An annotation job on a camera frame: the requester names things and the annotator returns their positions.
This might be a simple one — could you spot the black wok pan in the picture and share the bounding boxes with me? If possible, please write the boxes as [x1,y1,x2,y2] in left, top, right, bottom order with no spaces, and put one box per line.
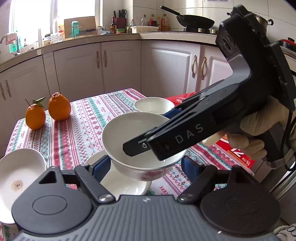
[160,6,215,30]

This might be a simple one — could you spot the black knife block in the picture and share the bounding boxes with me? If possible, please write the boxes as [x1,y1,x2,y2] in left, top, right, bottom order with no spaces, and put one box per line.
[113,9,127,29]

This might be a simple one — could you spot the red gift box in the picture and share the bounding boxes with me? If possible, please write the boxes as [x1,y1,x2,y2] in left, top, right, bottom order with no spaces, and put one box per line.
[165,91,255,172]

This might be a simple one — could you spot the teal water jug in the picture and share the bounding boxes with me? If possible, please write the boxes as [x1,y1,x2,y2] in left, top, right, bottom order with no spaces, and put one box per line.
[71,21,79,38]

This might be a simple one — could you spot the steel cooking pot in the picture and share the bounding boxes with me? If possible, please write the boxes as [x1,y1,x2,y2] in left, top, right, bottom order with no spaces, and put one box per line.
[253,13,274,35]

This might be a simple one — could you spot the white ceramic bowl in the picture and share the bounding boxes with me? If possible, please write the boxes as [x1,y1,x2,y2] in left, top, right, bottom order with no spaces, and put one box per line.
[101,112,187,181]
[85,150,152,199]
[134,97,175,115]

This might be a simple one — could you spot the black cable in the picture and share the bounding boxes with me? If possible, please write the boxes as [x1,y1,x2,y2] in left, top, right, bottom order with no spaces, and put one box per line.
[283,108,296,172]

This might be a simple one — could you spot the white rectangular tray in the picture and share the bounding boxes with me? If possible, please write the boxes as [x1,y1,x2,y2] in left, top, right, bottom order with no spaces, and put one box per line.
[130,26,159,34]

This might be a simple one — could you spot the cardboard box on counter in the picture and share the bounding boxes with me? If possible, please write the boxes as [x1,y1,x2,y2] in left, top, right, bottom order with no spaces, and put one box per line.
[64,16,97,39]

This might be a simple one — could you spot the kitchen faucet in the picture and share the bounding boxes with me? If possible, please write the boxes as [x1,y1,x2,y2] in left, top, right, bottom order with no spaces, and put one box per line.
[1,32,20,55]

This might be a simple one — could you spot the orange with leaf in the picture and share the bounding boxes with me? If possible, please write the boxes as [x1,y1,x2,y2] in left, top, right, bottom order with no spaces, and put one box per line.
[25,97,46,130]

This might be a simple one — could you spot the large orange fruit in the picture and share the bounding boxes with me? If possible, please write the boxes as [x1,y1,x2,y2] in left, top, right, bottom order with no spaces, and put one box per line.
[48,92,71,121]

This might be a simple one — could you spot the right hand in beige glove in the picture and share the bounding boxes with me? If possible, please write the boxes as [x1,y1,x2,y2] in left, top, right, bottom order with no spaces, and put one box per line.
[202,97,289,160]

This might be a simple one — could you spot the white kitchen cabinets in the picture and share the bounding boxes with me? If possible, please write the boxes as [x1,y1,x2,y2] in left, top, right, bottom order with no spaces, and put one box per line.
[1,40,232,153]

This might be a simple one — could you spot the dark sauce bottle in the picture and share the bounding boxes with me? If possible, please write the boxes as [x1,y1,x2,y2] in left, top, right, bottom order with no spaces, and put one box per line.
[110,16,116,34]

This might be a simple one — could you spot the patterned knitted tablecloth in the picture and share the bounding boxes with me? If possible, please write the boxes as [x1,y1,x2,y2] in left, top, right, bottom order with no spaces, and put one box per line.
[1,88,254,197]

